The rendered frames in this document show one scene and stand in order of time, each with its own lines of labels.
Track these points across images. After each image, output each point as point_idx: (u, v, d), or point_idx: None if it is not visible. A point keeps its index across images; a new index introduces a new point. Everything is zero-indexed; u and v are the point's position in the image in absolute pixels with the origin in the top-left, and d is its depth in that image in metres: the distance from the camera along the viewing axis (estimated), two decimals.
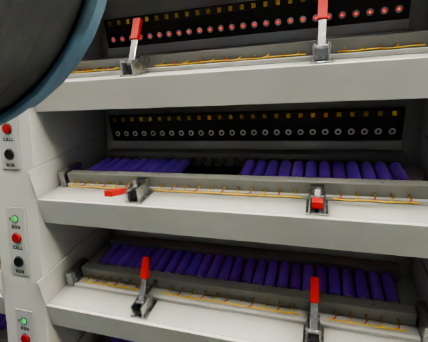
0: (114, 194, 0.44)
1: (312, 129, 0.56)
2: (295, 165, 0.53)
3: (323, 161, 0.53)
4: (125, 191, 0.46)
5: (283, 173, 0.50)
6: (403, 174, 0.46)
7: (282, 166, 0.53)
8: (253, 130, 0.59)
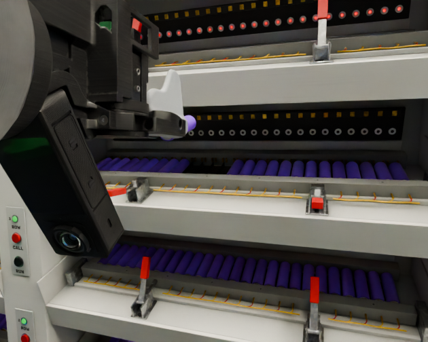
0: (114, 194, 0.44)
1: (312, 129, 0.56)
2: (295, 165, 0.53)
3: (323, 161, 0.53)
4: (125, 191, 0.46)
5: (283, 173, 0.50)
6: (403, 174, 0.46)
7: (282, 166, 0.53)
8: (253, 130, 0.59)
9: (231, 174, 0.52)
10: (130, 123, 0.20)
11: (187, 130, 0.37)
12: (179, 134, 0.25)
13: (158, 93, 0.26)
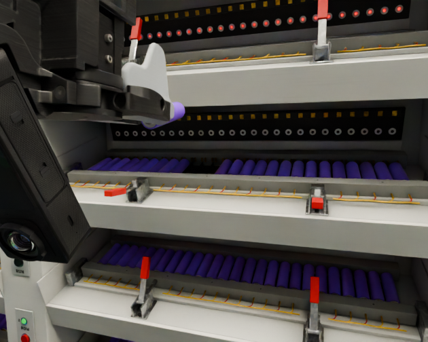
0: (114, 194, 0.44)
1: (312, 129, 0.56)
2: (295, 165, 0.53)
3: (323, 161, 0.53)
4: (125, 191, 0.46)
5: (283, 173, 0.50)
6: (403, 174, 0.46)
7: (282, 166, 0.53)
8: (253, 130, 0.59)
9: (232, 174, 0.52)
10: (94, 97, 0.16)
11: (221, 164, 0.56)
12: (160, 115, 0.21)
13: (137, 68, 0.22)
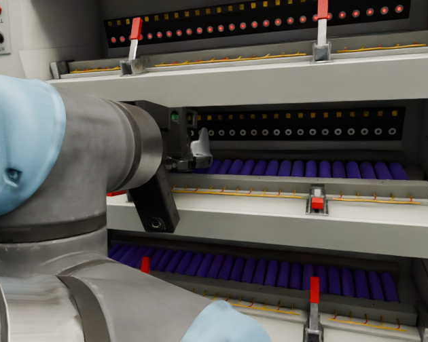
0: (114, 194, 0.44)
1: (312, 129, 0.56)
2: (295, 165, 0.53)
3: (323, 161, 0.53)
4: (125, 191, 0.46)
5: (283, 173, 0.50)
6: (403, 174, 0.46)
7: (282, 166, 0.53)
8: (253, 130, 0.59)
9: (232, 174, 0.52)
10: (186, 165, 0.41)
11: (221, 164, 0.56)
12: (208, 167, 0.46)
13: (196, 144, 0.47)
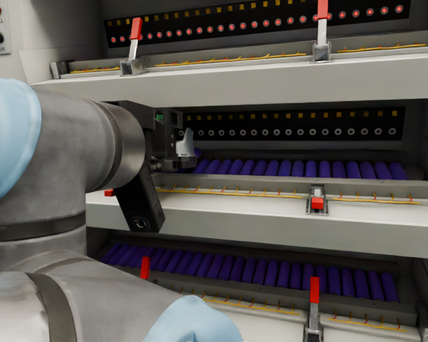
0: (114, 194, 0.44)
1: (312, 129, 0.56)
2: (295, 165, 0.53)
3: (323, 161, 0.53)
4: None
5: (283, 173, 0.50)
6: (403, 174, 0.46)
7: (282, 166, 0.53)
8: (253, 130, 0.59)
9: (232, 174, 0.52)
10: (170, 165, 0.41)
11: (221, 164, 0.56)
12: (193, 167, 0.46)
13: (181, 144, 0.47)
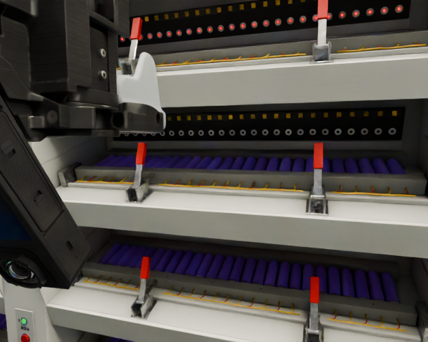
0: (145, 146, 0.51)
1: (312, 129, 0.56)
2: (295, 161, 0.54)
3: (323, 158, 0.54)
4: (143, 163, 0.51)
5: (284, 169, 0.51)
6: (401, 169, 0.47)
7: (282, 163, 0.54)
8: (253, 130, 0.59)
9: (234, 169, 0.53)
10: (89, 119, 0.16)
11: (223, 161, 0.57)
12: (157, 130, 0.21)
13: (130, 81, 0.22)
